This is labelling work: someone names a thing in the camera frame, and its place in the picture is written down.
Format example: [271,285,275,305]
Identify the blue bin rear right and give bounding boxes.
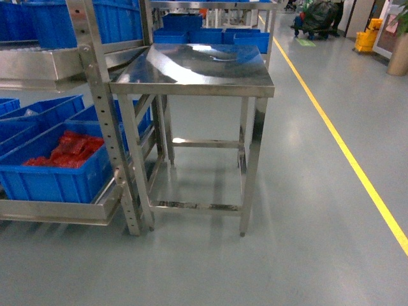
[68,99,152,151]

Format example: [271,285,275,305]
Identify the blue bin with red bags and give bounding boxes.
[1,122,113,203]

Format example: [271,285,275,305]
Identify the stainless steel shelf rack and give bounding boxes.
[1,1,163,236]

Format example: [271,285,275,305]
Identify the blue bin rear left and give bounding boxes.
[1,95,85,156]

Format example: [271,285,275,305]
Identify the small stainless steel table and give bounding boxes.
[110,43,275,236]

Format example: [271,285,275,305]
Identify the red bubble wrap bags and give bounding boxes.
[23,130,105,169]

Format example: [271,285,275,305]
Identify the dark cleaning cart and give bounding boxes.
[291,1,338,40]

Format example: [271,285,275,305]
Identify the yellow mop bucket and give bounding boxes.
[354,18,383,52]

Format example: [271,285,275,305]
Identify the tan planter pot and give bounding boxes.
[387,33,407,77]

